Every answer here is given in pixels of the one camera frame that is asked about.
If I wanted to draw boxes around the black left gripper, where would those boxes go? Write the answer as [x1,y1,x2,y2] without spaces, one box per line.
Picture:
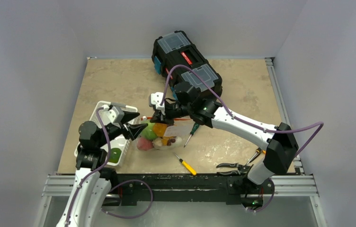
[96,111,146,147]

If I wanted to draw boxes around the pink peach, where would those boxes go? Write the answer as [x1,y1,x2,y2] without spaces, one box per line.
[136,137,154,151]

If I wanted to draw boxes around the clear zip bag orange zipper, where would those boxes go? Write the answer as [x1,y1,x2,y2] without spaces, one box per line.
[136,116,193,151]

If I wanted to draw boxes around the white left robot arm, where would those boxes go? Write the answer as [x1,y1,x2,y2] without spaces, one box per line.
[57,105,147,227]

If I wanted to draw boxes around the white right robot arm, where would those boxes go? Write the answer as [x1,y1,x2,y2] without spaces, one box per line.
[149,82,299,192]

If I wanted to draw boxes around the white plastic basket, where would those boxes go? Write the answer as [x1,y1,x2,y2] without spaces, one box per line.
[74,101,148,170]

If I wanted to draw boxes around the white garlic bulb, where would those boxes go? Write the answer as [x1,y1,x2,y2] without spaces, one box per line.
[152,137,165,149]

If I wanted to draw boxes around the green bell pepper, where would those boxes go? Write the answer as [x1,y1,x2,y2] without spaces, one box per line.
[108,148,122,164]

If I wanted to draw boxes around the black toolbox clear lids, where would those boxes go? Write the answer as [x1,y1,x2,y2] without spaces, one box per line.
[151,30,223,100]

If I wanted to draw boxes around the orange black screwdriver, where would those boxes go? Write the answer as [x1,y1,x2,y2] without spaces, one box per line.
[246,148,266,165]

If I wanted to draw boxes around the black pliers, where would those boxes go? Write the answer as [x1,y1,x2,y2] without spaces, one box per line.
[216,163,252,176]

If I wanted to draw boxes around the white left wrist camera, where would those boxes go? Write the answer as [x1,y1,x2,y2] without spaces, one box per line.
[104,106,125,125]

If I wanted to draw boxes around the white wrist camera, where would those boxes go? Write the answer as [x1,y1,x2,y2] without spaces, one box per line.
[149,92,165,115]
[104,106,125,125]

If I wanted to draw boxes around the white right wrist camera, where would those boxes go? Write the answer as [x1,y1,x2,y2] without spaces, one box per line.
[149,92,165,115]

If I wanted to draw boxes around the green handled screwdriver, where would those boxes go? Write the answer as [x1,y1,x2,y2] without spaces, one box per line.
[184,123,200,147]

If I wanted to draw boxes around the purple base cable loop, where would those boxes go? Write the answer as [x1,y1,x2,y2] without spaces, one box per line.
[101,180,153,219]

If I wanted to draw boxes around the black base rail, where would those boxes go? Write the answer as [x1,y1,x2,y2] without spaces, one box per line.
[103,174,275,208]

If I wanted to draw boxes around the yellow handled screwdriver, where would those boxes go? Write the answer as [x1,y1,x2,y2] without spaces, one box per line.
[173,153,197,176]

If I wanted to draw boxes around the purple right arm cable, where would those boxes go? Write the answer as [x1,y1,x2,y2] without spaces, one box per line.
[162,65,324,157]

